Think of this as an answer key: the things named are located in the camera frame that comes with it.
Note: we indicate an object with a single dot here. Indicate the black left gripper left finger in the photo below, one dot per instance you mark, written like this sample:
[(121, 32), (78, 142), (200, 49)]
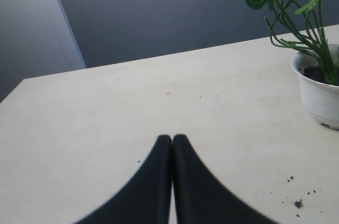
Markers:
[(146, 198)]

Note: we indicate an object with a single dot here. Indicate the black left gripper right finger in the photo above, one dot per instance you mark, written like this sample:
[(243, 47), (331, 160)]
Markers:
[(200, 197)]

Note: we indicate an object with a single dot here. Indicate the artificial red anthurium plant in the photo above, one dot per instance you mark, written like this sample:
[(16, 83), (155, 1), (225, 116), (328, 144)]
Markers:
[(298, 25)]

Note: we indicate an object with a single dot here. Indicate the white plastic flower pot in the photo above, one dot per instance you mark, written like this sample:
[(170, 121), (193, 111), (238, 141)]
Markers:
[(319, 99)]

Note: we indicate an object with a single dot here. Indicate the dark soil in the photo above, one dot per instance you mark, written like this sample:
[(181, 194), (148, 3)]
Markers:
[(315, 73)]

